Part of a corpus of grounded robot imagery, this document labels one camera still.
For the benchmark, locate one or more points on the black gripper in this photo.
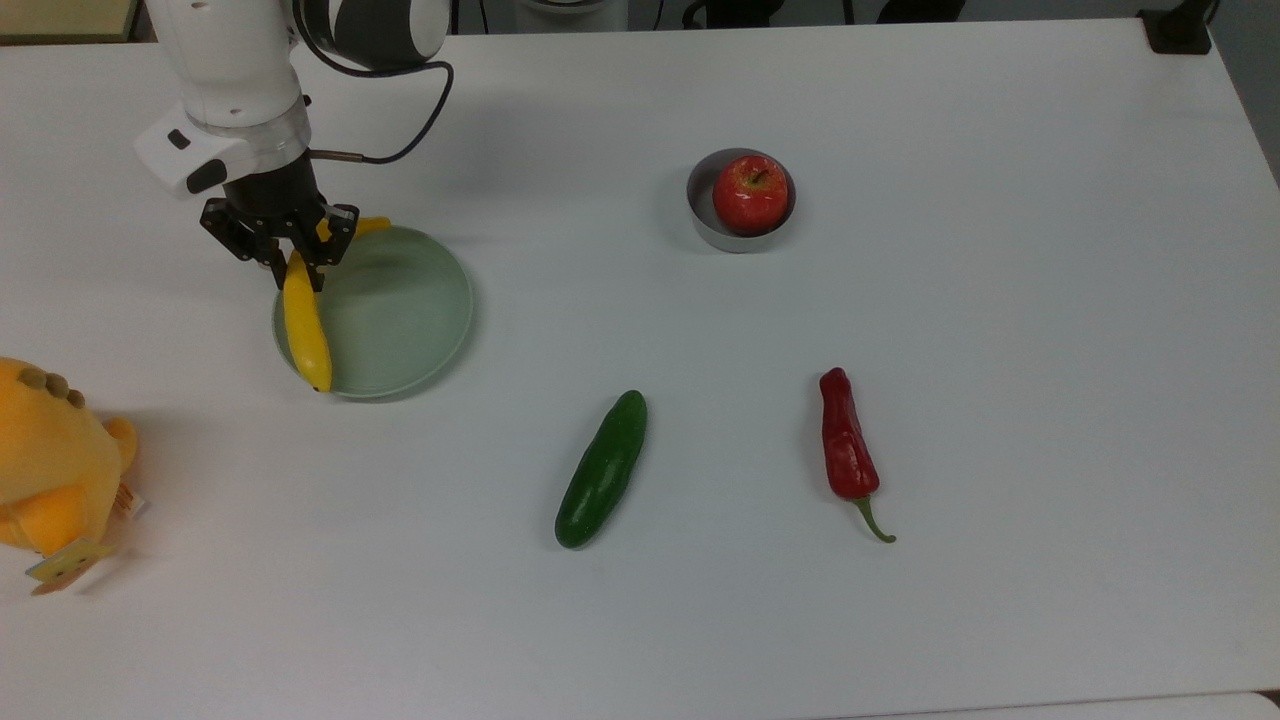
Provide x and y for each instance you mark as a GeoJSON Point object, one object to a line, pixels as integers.
{"type": "Point", "coordinates": [275, 205]}

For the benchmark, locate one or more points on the yellow toy banana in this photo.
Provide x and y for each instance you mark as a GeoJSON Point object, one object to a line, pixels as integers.
{"type": "Point", "coordinates": [305, 340]}

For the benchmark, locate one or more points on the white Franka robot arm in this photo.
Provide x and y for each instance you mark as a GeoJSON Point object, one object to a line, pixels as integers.
{"type": "Point", "coordinates": [230, 60]}

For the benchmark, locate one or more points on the pale green plastic plate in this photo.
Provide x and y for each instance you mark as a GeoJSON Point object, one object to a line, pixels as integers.
{"type": "Point", "coordinates": [400, 310]}

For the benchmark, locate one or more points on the tan wooden board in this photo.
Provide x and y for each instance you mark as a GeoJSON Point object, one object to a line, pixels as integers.
{"type": "Point", "coordinates": [60, 18]}

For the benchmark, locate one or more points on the orange plush toy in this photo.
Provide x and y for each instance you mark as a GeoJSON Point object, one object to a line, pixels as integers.
{"type": "Point", "coordinates": [50, 460]}

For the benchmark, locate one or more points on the green toy cucumber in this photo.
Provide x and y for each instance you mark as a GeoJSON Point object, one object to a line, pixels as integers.
{"type": "Point", "coordinates": [600, 470]}

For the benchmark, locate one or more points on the round metal bowl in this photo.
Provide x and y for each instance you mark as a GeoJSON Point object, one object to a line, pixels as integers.
{"type": "Point", "coordinates": [705, 230]}

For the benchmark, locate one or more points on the red toy apple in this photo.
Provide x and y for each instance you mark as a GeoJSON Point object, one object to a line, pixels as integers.
{"type": "Point", "coordinates": [750, 195]}

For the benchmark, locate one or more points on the black chair base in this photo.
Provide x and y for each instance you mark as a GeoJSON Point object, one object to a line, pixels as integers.
{"type": "Point", "coordinates": [920, 8]}
{"type": "Point", "coordinates": [730, 12]}

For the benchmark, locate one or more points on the red toy chili pepper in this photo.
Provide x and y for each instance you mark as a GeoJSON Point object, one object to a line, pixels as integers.
{"type": "Point", "coordinates": [845, 440]}

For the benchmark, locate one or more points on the black clamp mount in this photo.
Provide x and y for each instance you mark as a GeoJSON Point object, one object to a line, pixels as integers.
{"type": "Point", "coordinates": [1175, 30]}

